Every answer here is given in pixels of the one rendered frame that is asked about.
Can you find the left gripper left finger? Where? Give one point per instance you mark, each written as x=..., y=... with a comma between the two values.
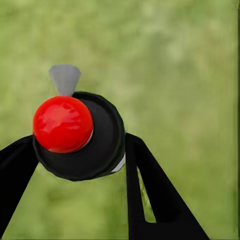
x=18, y=161

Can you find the pesticide atomizer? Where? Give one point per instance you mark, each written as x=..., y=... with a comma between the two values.
x=78, y=135

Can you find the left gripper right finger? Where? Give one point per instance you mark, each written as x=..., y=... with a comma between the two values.
x=174, y=219

